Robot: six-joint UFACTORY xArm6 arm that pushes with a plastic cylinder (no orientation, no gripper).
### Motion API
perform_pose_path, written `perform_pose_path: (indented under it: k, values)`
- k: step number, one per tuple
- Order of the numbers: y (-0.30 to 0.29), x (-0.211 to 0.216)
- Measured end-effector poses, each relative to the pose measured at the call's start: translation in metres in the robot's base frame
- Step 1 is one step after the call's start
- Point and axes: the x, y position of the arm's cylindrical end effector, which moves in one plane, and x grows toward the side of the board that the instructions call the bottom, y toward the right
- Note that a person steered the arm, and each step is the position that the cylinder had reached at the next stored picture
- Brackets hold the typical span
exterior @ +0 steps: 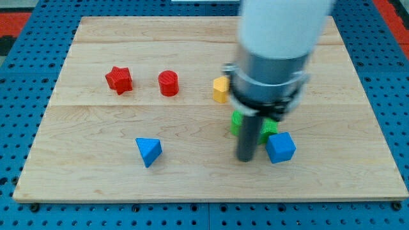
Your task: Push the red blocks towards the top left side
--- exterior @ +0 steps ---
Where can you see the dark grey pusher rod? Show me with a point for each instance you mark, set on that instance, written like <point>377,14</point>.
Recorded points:
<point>248,137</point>

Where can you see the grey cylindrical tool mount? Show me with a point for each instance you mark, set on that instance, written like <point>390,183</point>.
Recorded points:
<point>265,86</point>

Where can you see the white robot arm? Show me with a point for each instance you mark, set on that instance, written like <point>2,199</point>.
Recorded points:
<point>281,28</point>

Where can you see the green block left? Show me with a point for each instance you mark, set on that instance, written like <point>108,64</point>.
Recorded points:
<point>236,122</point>

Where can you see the green block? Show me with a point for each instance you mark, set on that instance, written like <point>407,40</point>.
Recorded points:
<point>236,122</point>
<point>269,127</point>

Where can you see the green block right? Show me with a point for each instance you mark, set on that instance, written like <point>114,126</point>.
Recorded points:
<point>269,127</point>

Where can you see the blue cube block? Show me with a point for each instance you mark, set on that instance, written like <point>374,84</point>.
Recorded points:
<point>280,147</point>

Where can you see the yellow hexagon block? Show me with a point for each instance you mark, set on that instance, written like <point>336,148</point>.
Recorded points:
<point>221,89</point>

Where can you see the red cylinder block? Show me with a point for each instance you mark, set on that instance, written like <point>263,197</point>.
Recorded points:
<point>168,83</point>

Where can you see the blue triangular block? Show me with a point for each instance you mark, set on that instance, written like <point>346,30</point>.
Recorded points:
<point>150,150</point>

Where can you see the wooden board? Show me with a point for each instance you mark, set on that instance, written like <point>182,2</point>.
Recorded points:
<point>85,149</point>

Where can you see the red star block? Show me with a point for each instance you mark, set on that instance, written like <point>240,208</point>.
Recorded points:
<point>119,79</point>

